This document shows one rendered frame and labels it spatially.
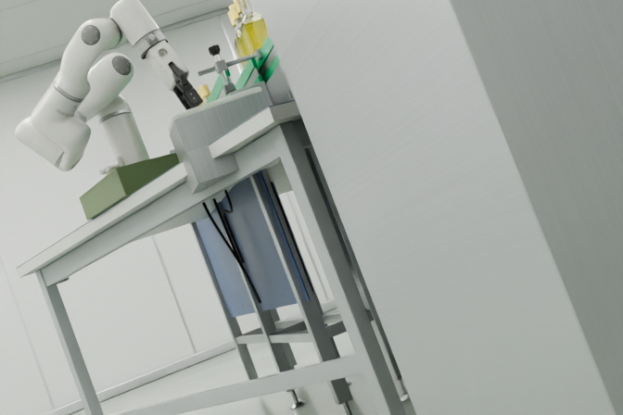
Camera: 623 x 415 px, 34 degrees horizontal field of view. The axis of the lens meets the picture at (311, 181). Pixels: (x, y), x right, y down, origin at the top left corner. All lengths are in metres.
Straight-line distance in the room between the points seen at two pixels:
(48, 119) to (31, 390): 6.03
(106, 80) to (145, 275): 5.78
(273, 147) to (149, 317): 6.30
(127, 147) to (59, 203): 5.73
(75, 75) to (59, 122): 0.14
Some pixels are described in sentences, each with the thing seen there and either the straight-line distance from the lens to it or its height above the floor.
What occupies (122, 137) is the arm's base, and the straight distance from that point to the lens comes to 2.82.
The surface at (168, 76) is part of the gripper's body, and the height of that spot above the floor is 0.94.
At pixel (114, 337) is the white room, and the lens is 8.44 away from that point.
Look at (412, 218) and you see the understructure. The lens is 1.37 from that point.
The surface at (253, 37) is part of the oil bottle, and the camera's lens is 2.72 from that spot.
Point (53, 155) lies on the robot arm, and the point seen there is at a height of 0.90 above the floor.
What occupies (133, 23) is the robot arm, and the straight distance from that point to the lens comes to 2.43.
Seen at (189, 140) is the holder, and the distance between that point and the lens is 2.33.
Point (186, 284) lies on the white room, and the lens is 8.48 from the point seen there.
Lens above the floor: 0.41
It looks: 4 degrees up
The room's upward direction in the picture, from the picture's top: 21 degrees counter-clockwise
